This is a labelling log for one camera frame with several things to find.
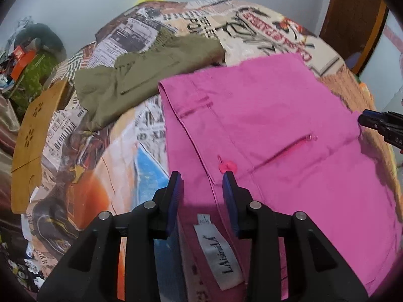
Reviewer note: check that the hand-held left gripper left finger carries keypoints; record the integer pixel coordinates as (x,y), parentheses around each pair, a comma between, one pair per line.
(175,199)

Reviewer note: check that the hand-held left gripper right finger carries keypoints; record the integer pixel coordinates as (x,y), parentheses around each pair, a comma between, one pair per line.
(229,199)

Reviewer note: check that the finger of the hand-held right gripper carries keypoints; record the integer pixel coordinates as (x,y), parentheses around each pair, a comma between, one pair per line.
(385,113)
(382,129)

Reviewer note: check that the pink pants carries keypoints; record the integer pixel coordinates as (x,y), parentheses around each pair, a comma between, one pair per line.
(270,110)

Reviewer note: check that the olive green pants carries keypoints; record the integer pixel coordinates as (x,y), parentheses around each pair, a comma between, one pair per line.
(151,66)

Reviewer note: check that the printed newspaper pattern blanket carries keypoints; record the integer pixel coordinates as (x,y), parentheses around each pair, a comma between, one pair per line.
(104,154)

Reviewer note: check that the brown wooden door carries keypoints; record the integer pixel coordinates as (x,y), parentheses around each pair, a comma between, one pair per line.
(352,15)

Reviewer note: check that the dark floral cloth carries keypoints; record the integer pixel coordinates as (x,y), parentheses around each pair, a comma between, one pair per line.
(19,267)

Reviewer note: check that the brown satin cloth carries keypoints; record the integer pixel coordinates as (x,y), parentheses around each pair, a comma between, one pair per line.
(8,151)

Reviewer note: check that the green patterned cloth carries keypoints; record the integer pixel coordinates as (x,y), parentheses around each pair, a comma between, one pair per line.
(33,78)

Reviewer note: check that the dark teal cushion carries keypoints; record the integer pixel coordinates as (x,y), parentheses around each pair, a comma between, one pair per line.
(47,37)

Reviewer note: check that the orange box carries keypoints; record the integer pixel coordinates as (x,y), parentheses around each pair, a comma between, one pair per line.
(20,61)

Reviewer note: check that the pink wall sticker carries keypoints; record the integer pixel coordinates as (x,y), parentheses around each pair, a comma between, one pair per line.
(393,36)

